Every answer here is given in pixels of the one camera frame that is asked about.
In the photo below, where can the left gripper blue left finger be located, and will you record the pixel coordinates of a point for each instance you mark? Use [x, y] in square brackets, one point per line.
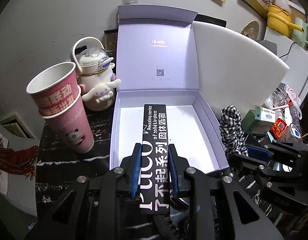
[131, 166]

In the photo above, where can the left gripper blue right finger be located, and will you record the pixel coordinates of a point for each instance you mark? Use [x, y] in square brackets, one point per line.
[182, 181]

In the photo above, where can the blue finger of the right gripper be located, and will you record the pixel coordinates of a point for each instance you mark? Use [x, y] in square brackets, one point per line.
[258, 153]

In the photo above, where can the black white gingham scrunchie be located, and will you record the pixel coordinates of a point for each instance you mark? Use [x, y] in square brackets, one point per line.
[232, 132]

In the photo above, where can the black lip gloss box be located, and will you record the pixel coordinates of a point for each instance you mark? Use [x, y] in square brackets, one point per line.
[154, 171]

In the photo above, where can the green white medicine box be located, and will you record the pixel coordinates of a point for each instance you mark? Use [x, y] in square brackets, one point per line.
[258, 120]

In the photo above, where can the clear glass mug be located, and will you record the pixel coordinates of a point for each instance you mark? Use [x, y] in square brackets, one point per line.
[280, 97]

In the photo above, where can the lower pink panda cup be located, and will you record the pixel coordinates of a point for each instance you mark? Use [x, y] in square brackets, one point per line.
[72, 126]

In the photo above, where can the white refrigerator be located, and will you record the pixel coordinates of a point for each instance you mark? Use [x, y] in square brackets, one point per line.
[297, 60]

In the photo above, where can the white foam board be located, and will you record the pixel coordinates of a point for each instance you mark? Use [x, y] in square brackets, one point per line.
[234, 69]

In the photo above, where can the red fringed cloth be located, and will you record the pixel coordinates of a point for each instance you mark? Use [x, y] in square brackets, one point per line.
[20, 162]

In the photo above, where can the white Cinnamoroll water bottle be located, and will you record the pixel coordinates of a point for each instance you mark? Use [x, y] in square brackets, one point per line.
[95, 74]

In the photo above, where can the upper pink paper cup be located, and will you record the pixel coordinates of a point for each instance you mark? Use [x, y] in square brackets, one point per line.
[55, 88]

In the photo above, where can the open lavender gift box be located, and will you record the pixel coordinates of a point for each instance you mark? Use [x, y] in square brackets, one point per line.
[157, 64]

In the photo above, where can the glass jar behind box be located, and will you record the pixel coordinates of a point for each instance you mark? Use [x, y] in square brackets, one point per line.
[110, 36]

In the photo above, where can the yellow pot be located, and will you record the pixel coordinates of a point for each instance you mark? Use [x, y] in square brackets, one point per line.
[281, 21]

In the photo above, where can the woven round wall plate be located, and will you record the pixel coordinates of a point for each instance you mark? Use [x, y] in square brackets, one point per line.
[251, 30]

